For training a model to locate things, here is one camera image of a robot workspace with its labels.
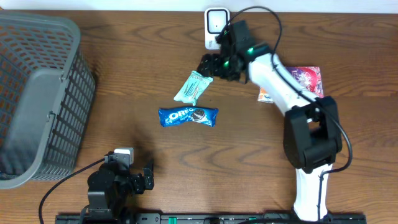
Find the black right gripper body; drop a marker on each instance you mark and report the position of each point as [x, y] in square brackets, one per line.
[224, 67]

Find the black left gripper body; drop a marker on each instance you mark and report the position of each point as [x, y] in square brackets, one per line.
[140, 182]

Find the teal snack packet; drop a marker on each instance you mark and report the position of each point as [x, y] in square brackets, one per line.
[194, 86]

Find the small orange snack box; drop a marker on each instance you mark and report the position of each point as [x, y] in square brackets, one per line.
[264, 96]

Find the blue Oreo cookie pack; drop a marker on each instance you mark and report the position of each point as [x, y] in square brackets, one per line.
[181, 115]

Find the purple red snack bag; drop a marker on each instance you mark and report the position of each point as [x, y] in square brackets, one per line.
[310, 77]

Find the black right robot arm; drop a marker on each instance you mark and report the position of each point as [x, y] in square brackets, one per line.
[312, 131]

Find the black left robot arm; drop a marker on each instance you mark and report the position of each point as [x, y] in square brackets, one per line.
[111, 185]

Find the grey plastic mesh basket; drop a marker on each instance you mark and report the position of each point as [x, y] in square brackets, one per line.
[47, 92]

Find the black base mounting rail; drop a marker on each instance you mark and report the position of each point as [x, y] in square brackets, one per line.
[156, 218]

